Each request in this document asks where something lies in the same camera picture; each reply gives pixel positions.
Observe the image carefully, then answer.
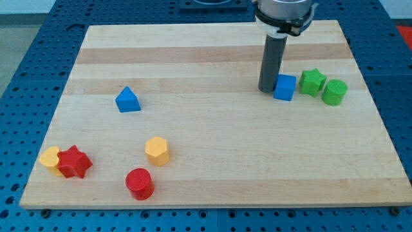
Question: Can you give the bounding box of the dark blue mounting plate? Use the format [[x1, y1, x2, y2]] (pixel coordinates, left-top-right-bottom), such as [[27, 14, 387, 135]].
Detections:
[[179, 0, 249, 11]]

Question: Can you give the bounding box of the green star block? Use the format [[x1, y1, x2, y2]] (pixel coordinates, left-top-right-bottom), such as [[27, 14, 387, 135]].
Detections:
[[299, 68, 327, 97]]

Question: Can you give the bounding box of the yellow heart block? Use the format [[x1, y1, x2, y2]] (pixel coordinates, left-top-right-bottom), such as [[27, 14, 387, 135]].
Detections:
[[39, 146, 63, 177]]

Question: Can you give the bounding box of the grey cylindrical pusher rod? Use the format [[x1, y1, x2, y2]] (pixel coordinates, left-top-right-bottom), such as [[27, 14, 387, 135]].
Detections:
[[258, 35, 287, 93]]

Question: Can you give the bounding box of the blue triangle block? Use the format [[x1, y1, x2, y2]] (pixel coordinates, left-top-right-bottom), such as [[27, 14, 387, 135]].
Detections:
[[115, 86, 141, 113]]

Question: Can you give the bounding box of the red star block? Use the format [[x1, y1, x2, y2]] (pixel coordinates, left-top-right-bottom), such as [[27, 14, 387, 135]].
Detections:
[[57, 145, 93, 179]]

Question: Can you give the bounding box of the wooden board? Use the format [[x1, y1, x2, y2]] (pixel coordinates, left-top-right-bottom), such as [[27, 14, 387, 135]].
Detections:
[[20, 20, 411, 209]]

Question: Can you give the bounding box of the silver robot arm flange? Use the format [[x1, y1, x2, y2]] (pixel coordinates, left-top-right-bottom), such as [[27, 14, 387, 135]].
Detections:
[[255, 0, 318, 39]]

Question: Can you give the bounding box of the green cylinder block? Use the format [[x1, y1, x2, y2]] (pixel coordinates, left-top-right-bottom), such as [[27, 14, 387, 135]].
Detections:
[[321, 79, 348, 106]]

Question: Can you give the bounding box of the blue cube block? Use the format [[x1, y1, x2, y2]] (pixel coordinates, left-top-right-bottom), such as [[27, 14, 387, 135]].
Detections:
[[274, 74, 297, 101]]

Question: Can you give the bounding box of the yellow hexagon block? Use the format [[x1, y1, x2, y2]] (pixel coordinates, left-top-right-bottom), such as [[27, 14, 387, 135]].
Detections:
[[145, 137, 170, 166]]

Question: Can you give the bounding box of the red cylinder block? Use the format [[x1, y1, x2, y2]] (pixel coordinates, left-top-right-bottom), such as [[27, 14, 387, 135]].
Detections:
[[125, 168, 155, 200]]

